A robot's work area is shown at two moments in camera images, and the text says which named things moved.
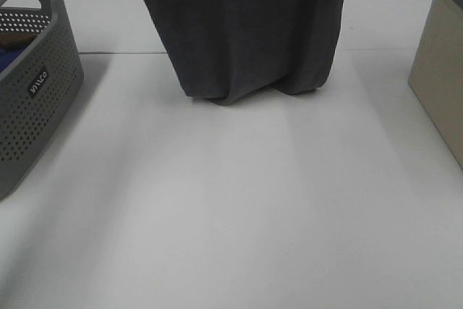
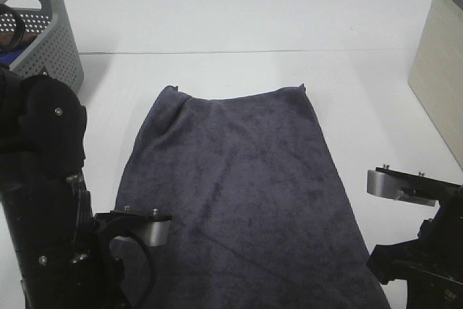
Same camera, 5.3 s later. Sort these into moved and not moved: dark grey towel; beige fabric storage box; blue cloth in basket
Moved: dark grey towel
Not moved: blue cloth in basket; beige fabric storage box
